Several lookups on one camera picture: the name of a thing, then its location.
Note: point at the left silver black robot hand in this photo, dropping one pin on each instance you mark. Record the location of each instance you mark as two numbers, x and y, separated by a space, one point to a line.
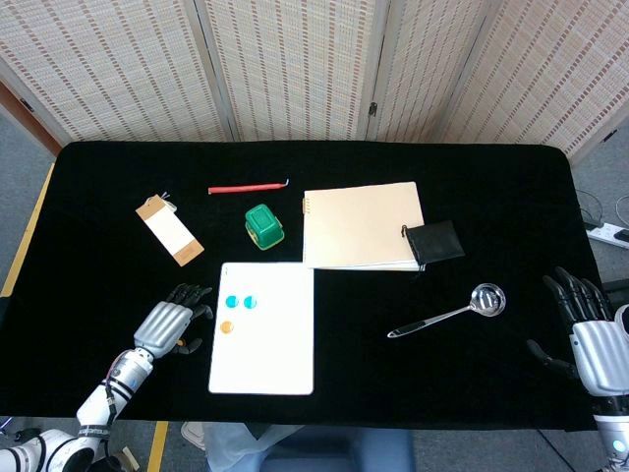
159 327

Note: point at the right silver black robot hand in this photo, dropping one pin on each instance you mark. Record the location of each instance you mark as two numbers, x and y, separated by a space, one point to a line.
599 356

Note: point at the teal disc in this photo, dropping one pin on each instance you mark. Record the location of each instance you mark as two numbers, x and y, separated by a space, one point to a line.
250 302
231 301

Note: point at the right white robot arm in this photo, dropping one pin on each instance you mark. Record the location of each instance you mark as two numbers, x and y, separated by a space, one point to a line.
611 428

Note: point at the white rectangular board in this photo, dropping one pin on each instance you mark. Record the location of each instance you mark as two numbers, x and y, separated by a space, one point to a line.
272 349

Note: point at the brown white paper tag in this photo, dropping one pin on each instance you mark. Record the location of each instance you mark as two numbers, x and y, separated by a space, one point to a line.
169 230

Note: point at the white power strip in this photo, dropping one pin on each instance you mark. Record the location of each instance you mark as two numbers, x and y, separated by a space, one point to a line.
609 232

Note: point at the white plastic bag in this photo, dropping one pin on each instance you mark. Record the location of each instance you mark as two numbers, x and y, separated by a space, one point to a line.
231 447

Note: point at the green plastic box yellow base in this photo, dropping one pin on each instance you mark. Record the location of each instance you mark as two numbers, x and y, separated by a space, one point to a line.
264 225

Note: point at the red pen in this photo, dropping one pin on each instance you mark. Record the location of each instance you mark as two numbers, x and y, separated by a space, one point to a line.
241 188

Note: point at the black tablecloth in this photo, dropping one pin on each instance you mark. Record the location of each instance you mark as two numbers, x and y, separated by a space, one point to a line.
383 373

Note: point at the beige spiral notebook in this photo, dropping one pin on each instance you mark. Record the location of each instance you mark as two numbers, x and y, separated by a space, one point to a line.
356 223

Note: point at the brown wooden board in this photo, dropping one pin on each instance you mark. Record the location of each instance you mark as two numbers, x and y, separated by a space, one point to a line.
24 115

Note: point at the woven folding screen panel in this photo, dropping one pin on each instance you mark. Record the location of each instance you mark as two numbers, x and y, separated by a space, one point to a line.
422 74
113 69
290 69
555 74

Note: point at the metal screen hinge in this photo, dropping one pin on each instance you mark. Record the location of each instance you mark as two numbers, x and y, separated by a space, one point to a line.
372 109

